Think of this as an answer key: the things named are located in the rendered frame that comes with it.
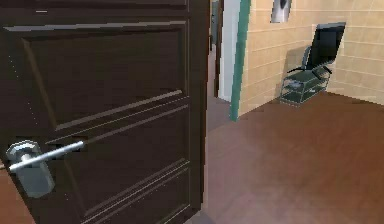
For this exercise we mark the dark brown room door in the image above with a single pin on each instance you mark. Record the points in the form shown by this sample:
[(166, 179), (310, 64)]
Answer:
[(106, 83)]

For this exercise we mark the grey framed wall picture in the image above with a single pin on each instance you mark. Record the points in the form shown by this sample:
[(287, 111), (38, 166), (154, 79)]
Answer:
[(280, 10)]

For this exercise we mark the glass television stand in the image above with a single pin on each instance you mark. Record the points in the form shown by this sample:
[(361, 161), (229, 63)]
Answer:
[(301, 87)]

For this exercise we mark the black television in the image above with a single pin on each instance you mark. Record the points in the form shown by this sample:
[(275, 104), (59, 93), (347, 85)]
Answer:
[(325, 43)]

